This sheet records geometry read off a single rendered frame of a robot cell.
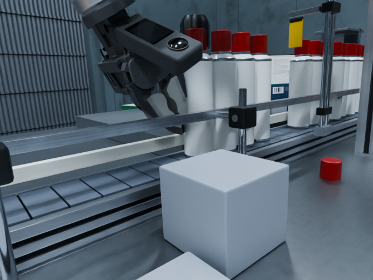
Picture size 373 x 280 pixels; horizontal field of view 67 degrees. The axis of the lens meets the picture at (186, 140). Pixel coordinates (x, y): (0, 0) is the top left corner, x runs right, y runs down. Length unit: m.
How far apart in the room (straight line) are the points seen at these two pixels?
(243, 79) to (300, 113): 0.24
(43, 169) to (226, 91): 0.29
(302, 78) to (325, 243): 0.44
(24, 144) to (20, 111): 3.68
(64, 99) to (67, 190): 3.82
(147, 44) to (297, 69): 0.44
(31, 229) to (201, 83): 0.29
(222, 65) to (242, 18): 5.93
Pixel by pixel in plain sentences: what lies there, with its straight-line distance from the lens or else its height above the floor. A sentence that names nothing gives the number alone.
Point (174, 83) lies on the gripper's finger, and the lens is 0.43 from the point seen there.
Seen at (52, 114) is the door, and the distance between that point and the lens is 4.13.
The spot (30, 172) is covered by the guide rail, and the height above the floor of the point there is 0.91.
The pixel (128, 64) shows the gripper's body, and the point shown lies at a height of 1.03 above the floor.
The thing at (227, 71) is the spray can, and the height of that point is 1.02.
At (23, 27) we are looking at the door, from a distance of 4.09.
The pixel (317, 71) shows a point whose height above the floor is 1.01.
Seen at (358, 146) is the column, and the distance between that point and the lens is 0.71.
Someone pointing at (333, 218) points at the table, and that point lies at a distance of 0.42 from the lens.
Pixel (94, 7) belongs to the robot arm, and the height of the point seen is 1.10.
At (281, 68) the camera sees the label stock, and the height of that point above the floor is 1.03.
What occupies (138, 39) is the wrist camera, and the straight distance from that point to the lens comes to 0.36.
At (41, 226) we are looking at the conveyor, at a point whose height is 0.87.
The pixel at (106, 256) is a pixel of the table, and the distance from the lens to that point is 0.34.
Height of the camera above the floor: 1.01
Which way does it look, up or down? 13 degrees down
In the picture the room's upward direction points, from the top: 2 degrees counter-clockwise
